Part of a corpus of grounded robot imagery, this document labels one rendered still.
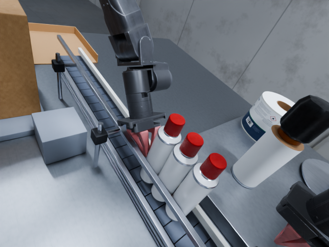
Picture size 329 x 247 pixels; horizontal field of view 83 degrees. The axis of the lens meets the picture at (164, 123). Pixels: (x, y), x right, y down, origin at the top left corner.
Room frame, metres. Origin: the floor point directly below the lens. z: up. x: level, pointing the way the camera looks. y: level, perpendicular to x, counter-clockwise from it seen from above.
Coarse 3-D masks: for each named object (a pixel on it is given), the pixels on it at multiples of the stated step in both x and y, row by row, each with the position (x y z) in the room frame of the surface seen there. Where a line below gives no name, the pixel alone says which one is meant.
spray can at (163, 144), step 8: (168, 120) 0.27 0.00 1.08; (176, 120) 0.28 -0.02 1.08; (184, 120) 0.29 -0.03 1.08; (160, 128) 0.28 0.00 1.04; (168, 128) 0.27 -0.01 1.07; (176, 128) 0.27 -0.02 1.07; (160, 136) 0.26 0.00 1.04; (168, 136) 0.27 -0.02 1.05; (176, 136) 0.27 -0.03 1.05; (152, 144) 0.27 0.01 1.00; (160, 144) 0.26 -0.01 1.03; (168, 144) 0.26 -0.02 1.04; (176, 144) 0.26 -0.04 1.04; (152, 152) 0.26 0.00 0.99; (160, 152) 0.26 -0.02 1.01; (168, 152) 0.26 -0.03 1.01; (152, 160) 0.26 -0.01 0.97; (160, 160) 0.26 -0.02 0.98; (152, 168) 0.26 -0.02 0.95; (160, 168) 0.26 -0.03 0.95; (144, 176) 0.26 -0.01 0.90
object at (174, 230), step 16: (80, 80) 0.53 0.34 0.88; (96, 80) 0.57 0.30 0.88; (96, 112) 0.41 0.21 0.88; (112, 128) 0.38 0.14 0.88; (112, 144) 0.34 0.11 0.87; (128, 160) 0.30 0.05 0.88; (144, 192) 0.23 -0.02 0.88; (160, 208) 0.21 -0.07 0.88; (176, 224) 0.19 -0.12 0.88; (192, 224) 0.21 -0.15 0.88; (176, 240) 0.16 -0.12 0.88; (208, 240) 0.19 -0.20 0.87
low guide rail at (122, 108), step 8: (80, 48) 0.68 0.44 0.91; (88, 64) 0.61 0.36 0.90; (96, 72) 0.56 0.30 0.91; (104, 80) 0.54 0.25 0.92; (104, 88) 0.52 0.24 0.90; (112, 96) 0.48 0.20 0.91; (120, 104) 0.45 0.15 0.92; (128, 112) 0.43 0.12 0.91; (200, 208) 0.23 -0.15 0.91; (200, 216) 0.22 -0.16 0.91; (208, 224) 0.21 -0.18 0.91; (208, 232) 0.20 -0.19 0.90; (216, 232) 0.20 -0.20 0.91; (216, 240) 0.19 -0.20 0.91; (224, 240) 0.19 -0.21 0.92
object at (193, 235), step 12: (60, 36) 0.61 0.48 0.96; (72, 60) 0.51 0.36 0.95; (84, 72) 0.47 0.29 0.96; (96, 96) 0.40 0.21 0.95; (108, 108) 0.36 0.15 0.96; (120, 132) 0.31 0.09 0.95; (132, 144) 0.28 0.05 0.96; (144, 168) 0.24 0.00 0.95; (156, 180) 0.22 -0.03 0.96; (168, 192) 0.21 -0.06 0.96; (168, 204) 0.19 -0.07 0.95; (180, 216) 0.17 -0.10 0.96; (192, 228) 0.16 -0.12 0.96; (192, 240) 0.15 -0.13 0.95
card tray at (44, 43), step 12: (36, 24) 0.80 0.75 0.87; (36, 36) 0.75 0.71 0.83; (48, 36) 0.80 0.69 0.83; (72, 36) 0.90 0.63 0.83; (36, 48) 0.66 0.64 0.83; (48, 48) 0.70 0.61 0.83; (60, 48) 0.74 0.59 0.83; (72, 48) 0.79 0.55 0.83; (84, 48) 0.84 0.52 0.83; (36, 60) 0.58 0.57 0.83; (48, 60) 0.62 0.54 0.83; (96, 60) 0.76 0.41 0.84
